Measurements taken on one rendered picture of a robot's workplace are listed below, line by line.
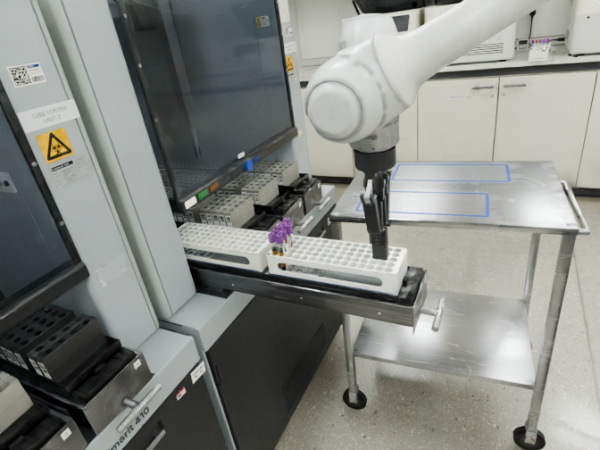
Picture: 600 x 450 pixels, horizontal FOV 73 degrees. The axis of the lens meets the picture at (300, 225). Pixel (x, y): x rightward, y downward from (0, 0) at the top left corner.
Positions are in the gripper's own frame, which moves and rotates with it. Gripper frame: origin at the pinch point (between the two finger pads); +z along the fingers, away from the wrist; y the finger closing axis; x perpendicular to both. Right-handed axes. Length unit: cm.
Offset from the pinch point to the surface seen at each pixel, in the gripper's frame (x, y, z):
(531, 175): 28, -61, 9
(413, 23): -42, -233, -27
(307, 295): -14.8, 6.9, 11.4
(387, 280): 2.6, 5.1, 5.4
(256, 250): -28.7, 3.0, 4.0
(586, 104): 60, -229, 29
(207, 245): -42.6, 3.7, 3.9
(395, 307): 4.5, 6.9, 10.3
